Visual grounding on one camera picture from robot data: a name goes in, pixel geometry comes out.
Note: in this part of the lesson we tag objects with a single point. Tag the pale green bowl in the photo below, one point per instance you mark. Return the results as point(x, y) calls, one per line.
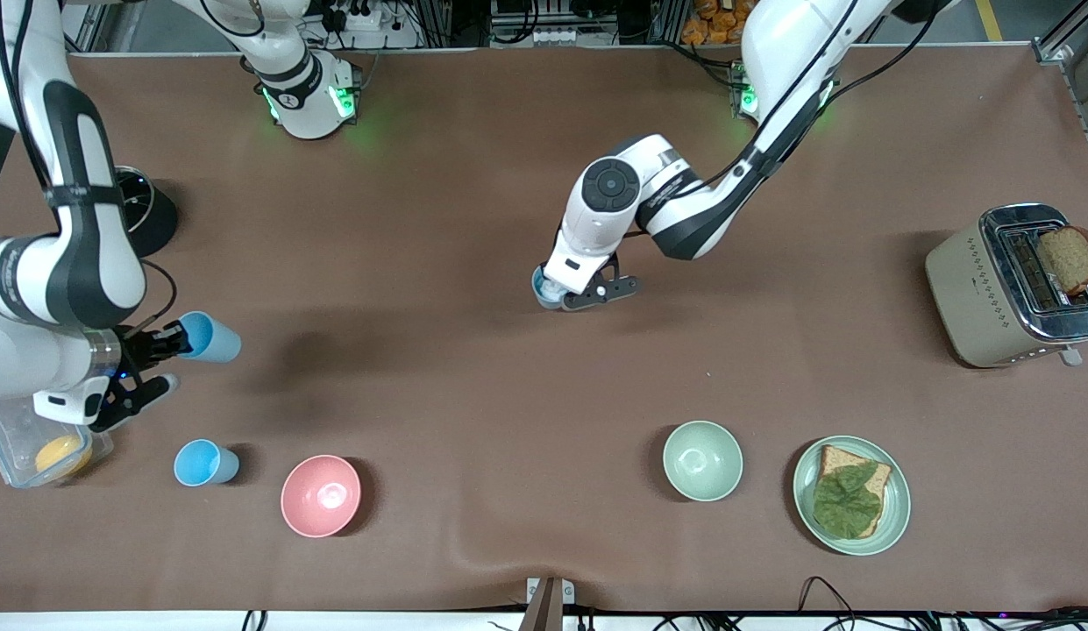
point(702, 461)

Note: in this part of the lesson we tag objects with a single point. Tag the bag of orange buns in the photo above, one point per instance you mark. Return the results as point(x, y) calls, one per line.
point(714, 24)

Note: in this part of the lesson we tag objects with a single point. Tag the beige chrome toaster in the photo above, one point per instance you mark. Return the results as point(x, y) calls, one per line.
point(964, 294)

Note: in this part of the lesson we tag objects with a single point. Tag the blue plastic cup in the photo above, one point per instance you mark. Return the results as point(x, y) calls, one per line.
point(215, 340)
point(202, 463)

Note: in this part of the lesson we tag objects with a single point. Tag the white power strip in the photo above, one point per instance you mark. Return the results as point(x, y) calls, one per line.
point(557, 38)

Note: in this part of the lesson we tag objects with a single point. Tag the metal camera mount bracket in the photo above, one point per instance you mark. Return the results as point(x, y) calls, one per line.
point(544, 605)

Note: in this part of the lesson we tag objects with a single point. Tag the blue cup with white paper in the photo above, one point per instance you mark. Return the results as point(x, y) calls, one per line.
point(541, 294)

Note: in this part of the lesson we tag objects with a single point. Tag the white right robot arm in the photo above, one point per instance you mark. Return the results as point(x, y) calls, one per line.
point(96, 272)

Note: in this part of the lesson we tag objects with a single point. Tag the pale green plate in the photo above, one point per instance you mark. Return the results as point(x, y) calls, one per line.
point(899, 508)

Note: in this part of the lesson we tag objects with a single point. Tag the orange round food piece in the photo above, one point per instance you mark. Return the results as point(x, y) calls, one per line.
point(60, 456)

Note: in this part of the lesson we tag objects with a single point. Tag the brown toast slice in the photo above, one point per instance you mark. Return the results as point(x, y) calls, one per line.
point(1070, 258)

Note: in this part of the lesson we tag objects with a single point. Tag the green lettuce leaf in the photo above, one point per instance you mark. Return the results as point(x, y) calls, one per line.
point(846, 504)

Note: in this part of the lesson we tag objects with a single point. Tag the brown bread slice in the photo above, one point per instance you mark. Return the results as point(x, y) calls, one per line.
point(837, 460)

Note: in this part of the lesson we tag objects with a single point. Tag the clear plastic food container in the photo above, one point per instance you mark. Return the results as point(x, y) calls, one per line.
point(9, 447)

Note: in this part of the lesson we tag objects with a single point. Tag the pink bowl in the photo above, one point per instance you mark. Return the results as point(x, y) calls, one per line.
point(320, 497)

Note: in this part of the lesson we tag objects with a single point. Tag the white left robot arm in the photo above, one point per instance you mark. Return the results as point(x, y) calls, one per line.
point(614, 184)

